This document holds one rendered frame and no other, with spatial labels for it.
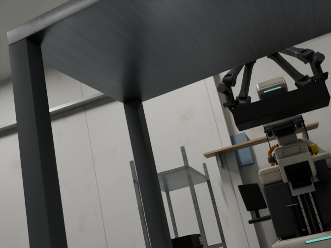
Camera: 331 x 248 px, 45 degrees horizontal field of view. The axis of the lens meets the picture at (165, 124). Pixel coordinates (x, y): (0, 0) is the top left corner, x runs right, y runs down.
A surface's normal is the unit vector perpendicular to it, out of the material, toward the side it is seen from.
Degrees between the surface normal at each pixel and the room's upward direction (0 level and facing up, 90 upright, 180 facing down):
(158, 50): 180
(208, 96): 90
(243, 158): 90
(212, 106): 90
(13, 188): 90
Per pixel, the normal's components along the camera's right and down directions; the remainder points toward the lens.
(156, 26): 0.21, 0.93
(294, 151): -0.27, -0.10
